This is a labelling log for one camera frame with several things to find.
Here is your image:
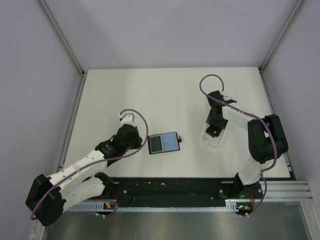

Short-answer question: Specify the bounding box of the grey slotted cable duct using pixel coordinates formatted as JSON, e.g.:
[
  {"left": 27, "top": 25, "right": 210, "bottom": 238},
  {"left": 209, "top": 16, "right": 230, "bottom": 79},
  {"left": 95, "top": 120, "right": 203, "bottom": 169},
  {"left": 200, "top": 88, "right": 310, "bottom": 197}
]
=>
[{"left": 67, "top": 199, "right": 253, "bottom": 213}]

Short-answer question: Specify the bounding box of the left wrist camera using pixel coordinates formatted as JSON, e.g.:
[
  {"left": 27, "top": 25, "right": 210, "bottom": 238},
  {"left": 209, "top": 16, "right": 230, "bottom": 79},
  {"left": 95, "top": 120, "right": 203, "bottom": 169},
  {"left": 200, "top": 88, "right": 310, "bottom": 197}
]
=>
[{"left": 118, "top": 113, "right": 135, "bottom": 126}]

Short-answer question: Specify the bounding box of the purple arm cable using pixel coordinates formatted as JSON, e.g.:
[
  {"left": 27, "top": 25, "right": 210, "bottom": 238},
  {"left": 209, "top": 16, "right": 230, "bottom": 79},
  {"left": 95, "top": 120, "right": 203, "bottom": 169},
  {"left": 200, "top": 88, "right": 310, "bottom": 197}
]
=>
[
  {"left": 30, "top": 108, "right": 149, "bottom": 221},
  {"left": 199, "top": 74, "right": 278, "bottom": 217}
]

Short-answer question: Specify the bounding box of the black card with gold print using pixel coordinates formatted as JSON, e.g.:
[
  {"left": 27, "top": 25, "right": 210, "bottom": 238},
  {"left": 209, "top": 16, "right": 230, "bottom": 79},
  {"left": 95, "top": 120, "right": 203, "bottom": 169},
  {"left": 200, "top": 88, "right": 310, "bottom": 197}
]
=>
[{"left": 205, "top": 125, "right": 223, "bottom": 138}]

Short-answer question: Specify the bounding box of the black leather card holder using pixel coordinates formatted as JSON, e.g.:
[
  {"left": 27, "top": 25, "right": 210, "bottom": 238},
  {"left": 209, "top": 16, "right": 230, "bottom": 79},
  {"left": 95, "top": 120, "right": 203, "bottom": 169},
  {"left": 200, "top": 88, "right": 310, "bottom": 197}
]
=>
[{"left": 147, "top": 132, "right": 182, "bottom": 155}]

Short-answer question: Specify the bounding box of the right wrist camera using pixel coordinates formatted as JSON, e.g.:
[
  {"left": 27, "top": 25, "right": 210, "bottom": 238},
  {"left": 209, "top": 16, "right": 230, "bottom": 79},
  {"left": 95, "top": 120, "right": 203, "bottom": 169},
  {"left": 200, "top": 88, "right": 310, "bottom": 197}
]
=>
[{"left": 222, "top": 95, "right": 233, "bottom": 102}]

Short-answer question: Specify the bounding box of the aluminium frame rail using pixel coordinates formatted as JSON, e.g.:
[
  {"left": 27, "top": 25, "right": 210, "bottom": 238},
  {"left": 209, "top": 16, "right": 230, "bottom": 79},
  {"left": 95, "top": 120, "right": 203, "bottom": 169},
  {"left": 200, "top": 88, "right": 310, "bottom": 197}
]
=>
[{"left": 264, "top": 181, "right": 313, "bottom": 202}]

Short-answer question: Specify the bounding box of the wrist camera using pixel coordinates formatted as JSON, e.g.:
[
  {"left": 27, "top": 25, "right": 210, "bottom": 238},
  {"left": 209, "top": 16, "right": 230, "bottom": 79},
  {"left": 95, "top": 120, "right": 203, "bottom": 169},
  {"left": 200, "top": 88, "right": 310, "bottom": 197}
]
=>
[
  {"left": 222, "top": 95, "right": 233, "bottom": 102},
  {"left": 118, "top": 113, "right": 135, "bottom": 126}
]

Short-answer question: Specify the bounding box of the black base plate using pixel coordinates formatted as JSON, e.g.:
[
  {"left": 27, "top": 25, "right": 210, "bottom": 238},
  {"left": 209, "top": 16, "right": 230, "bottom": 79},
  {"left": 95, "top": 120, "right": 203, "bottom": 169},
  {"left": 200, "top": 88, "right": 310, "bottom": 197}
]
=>
[{"left": 84, "top": 176, "right": 265, "bottom": 208}]

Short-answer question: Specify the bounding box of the black credit card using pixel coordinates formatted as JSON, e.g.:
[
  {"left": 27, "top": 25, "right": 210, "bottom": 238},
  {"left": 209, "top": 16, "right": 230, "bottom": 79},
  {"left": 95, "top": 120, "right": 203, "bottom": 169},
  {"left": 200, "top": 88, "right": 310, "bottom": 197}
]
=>
[{"left": 149, "top": 136, "right": 163, "bottom": 153}]

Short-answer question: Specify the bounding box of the white plastic basket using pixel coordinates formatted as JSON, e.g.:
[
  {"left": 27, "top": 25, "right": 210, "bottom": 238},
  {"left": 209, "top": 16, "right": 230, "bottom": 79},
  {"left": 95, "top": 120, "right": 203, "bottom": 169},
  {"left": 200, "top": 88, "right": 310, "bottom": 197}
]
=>
[{"left": 201, "top": 124, "right": 225, "bottom": 147}]

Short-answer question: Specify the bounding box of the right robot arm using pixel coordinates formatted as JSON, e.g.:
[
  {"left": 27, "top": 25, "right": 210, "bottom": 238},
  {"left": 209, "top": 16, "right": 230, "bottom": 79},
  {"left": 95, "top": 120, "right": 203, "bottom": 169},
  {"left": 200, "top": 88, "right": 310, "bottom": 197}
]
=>
[{"left": 202, "top": 90, "right": 289, "bottom": 198}]

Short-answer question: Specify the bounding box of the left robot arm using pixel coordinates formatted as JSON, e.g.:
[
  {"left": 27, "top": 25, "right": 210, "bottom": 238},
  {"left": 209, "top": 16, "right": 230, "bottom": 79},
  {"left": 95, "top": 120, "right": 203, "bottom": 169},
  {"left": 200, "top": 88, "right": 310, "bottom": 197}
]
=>
[{"left": 25, "top": 124, "right": 147, "bottom": 227}]

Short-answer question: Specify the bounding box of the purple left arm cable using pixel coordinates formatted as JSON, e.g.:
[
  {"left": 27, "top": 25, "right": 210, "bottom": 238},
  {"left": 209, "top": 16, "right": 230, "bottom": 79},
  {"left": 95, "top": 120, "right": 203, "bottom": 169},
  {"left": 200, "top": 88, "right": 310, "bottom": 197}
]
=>
[{"left": 30, "top": 108, "right": 149, "bottom": 221}]

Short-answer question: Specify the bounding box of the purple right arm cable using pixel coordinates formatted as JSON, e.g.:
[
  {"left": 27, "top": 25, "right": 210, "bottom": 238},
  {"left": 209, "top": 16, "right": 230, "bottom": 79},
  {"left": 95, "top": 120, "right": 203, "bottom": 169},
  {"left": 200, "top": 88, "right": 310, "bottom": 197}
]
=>
[{"left": 199, "top": 74, "right": 278, "bottom": 217}]

